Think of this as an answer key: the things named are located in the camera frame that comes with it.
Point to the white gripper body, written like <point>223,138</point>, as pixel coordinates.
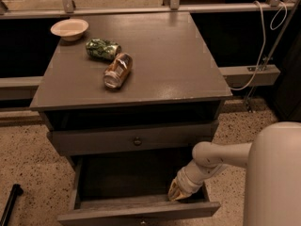
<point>188,182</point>

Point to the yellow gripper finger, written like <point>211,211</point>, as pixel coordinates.
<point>181,194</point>
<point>173,191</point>

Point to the grey drawer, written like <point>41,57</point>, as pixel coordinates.
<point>110,140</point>
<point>130,189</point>

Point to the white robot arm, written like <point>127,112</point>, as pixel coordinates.
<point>273,174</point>

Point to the grey top drawer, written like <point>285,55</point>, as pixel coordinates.
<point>110,140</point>

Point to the grey wooden drawer cabinet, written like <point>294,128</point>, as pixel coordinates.
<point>118,116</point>

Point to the diagonal metal rod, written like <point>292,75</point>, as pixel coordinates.
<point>262,62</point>

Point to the dark cabinet at right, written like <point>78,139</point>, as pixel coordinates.
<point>286,95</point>

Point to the orange soda can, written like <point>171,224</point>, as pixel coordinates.
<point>117,72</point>

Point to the green soda can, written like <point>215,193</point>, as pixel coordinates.
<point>102,49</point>

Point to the black bar on floor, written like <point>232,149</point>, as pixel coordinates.
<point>15,192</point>

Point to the white ceramic bowl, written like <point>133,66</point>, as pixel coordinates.
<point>70,29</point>

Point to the grey metal railing frame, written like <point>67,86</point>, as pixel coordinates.
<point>125,8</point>

